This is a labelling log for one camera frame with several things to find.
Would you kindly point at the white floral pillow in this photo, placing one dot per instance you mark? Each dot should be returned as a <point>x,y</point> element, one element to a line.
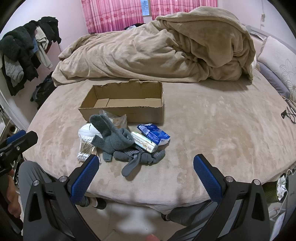
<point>277,58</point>

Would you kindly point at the pink curtain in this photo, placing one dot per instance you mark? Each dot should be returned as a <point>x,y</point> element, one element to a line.
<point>111,14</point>
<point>180,7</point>

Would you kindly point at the person's left hand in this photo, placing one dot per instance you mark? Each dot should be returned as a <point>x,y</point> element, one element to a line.
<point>12,201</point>

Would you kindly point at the person's shoe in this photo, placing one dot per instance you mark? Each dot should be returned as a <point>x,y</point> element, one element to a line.
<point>164,217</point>
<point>101,204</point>

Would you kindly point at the white plastic bag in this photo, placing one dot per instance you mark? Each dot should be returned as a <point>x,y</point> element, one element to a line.
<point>86,131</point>

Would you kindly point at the black backpack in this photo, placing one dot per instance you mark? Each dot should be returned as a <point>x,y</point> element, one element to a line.
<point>44,90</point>

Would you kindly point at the grey dotted sock pair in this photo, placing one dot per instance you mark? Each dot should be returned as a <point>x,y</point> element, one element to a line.
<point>143,158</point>

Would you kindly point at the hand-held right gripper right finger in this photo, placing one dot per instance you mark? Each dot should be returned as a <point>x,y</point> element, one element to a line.
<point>208,178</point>

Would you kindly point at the grey knit sweater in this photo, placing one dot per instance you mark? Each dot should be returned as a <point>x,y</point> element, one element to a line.
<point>13,69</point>

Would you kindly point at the person's right shoe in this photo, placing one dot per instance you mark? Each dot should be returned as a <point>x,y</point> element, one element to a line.
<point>164,217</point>

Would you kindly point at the cotton swab packet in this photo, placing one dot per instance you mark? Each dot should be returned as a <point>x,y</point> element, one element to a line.
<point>84,148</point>

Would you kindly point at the brown cardboard box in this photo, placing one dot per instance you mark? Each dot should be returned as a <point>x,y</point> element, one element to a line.
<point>143,113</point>

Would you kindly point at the window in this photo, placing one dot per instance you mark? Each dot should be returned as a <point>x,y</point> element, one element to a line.
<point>145,8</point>

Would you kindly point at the person's right leg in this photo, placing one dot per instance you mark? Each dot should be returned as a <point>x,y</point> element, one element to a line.
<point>192,213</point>

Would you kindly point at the pile of dark clothes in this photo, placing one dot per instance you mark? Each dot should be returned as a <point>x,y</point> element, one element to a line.
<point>20,39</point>

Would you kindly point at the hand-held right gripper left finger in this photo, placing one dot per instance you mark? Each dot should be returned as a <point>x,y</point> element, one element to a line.
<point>84,178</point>

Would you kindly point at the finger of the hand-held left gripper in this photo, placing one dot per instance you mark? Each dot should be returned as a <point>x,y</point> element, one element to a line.
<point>25,141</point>
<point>16,137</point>

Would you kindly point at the person's left shoe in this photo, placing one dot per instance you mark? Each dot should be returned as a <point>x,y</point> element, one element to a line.
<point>101,204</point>

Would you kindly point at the beige fleece blanket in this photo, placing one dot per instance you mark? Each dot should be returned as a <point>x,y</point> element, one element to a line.
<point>150,53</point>

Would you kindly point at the blue tissue packet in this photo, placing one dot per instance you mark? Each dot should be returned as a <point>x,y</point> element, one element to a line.
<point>155,134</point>

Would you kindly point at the bed headboard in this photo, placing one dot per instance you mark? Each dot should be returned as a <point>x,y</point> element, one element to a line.
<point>256,29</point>

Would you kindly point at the person's left leg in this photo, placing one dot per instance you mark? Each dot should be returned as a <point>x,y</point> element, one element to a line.
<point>30,171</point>

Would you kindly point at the beige appliance with knobs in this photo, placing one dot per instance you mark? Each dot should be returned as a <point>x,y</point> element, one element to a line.
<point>9,129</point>

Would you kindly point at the beige hanging garment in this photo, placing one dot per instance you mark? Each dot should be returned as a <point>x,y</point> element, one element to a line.
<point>42,46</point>

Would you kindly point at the person's leg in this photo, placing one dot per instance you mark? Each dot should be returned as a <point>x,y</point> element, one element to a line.
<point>30,171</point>
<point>192,213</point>

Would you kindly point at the white crumpled cloth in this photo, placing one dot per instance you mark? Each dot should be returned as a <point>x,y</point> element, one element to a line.
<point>281,187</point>

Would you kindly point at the grey pillow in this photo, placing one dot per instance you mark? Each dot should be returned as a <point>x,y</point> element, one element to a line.
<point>272,78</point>

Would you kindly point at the clear plastic bag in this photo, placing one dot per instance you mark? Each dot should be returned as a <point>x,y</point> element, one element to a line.
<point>120,121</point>

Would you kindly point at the black hanging garment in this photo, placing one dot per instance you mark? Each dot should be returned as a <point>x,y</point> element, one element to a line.
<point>50,27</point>

